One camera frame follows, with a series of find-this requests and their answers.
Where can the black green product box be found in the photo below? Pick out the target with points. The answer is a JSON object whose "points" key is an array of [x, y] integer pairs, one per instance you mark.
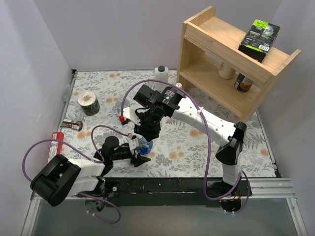
{"points": [[259, 39]]}

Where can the orange juice bottle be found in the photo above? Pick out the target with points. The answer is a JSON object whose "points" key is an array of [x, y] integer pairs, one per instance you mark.
{"points": [[179, 85]]}

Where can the white square lotion bottle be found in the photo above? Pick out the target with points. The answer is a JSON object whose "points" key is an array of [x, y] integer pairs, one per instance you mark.
{"points": [[161, 74]]}

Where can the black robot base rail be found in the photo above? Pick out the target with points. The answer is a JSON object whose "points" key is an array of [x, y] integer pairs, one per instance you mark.
{"points": [[169, 191]]}

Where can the clear water bottle white-blue label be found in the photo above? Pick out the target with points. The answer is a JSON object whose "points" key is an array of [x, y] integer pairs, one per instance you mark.
{"points": [[118, 103]]}

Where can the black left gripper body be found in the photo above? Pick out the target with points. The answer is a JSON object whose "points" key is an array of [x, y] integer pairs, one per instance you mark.
{"points": [[134, 154]]}

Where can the cream cup on shelf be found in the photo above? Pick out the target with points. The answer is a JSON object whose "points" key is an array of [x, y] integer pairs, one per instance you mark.
{"points": [[225, 71]]}

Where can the small clear bottle at wall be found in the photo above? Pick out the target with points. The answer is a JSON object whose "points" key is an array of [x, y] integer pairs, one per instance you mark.
{"points": [[66, 94]]}

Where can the blue label water bottle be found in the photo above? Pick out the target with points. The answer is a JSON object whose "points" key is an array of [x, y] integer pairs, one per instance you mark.
{"points": [[146, 146]]}

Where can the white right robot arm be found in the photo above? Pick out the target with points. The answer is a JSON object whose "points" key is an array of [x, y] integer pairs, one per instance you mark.
{"points": [[175, 103]]}

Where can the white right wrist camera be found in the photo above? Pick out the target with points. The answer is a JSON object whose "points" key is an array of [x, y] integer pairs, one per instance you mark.
{"points": [[129, 114]]}

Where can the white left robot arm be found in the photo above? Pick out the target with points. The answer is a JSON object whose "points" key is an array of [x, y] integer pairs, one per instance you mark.
{"points": [[63, 176]]}

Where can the chocolate bar wrapper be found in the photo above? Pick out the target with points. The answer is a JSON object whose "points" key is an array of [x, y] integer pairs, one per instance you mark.
{"points": [[75, 125]]}

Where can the red snack box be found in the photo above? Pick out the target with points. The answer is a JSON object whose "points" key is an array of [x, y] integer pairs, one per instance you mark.
{"points": [[55, 147]]}

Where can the wooden shelf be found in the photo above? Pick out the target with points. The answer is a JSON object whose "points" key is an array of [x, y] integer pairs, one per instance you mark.
{"points": [[207, 39]]}

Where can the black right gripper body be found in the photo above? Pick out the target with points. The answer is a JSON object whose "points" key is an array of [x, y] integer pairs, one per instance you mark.
{"points": [[148, 132]]}

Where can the dark jar on shelf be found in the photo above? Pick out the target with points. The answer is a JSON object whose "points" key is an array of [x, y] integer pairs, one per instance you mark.
{"points": [[242, 83]]}

